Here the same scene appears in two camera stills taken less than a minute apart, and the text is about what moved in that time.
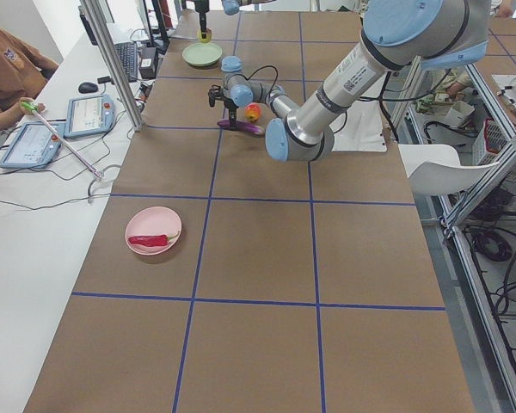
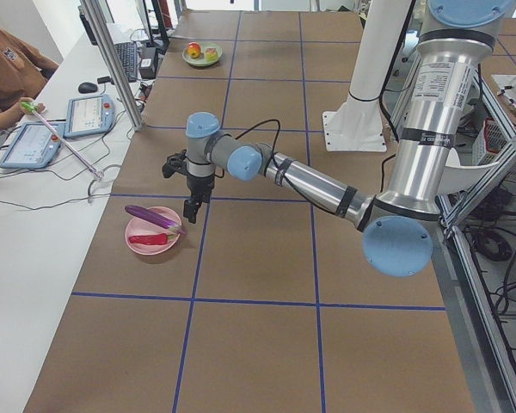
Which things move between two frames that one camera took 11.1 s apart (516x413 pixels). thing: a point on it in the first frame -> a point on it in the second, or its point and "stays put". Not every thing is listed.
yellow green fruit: x=208 y=35 -> x=211 y=54
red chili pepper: x=150 y=240 stays put
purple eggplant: x=242 y=126 -> x=155 y=218
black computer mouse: x=88 y=88 stays put
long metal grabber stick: x=31 y=107 stays put
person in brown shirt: x=12 y=70 stays put
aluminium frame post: x=114 y=64 stays put
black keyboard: x=129 y=55 stays put
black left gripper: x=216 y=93 -> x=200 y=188
